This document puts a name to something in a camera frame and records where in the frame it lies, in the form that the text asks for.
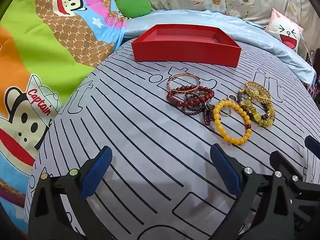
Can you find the yellow bead bracelet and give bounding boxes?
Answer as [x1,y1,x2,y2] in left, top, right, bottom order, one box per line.
[213,99,252,146]

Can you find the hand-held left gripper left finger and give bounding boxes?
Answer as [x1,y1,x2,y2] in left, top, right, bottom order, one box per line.
[29,146,115,240]

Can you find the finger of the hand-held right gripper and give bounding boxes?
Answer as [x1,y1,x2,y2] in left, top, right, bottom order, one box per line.
[304,135,320,157]
[271,150,312,202]

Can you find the green pillow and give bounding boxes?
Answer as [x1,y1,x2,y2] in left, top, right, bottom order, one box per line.
[115,0,152,18]

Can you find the grey striped bedsheet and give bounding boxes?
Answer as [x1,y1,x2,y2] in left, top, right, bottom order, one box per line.
[24,37,320,240]

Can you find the dark purple bead bracelet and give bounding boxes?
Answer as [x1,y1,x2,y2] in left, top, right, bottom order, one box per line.
[180,92,216,125]

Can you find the cartoon monkey blanket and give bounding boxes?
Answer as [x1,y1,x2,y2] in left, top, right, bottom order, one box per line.
[0,0,127,233]

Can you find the red bead bracelet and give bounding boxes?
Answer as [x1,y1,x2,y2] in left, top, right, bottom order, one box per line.
[167,86,215,108]

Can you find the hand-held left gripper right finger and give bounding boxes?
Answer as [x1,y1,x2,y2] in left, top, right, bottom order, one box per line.
[209,144,296,240]

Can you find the yellow-green bead bracelet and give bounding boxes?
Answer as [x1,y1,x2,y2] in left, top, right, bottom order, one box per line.
[237,96,276,128]

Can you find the red shallow box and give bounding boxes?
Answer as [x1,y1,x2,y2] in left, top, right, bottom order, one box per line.
[131,24,242,68]

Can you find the light blue blanket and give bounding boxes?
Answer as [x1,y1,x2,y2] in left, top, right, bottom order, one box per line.
[123,9,317,86]

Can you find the gold chain bracelet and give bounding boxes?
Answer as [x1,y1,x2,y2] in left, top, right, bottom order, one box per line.
[243,80,272,103]

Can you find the pink cartoon face pillow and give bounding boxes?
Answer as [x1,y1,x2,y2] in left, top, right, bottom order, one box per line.
[264,7,304,53]

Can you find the gold bangle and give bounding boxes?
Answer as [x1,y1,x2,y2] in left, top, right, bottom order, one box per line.
[167,73,201,95]

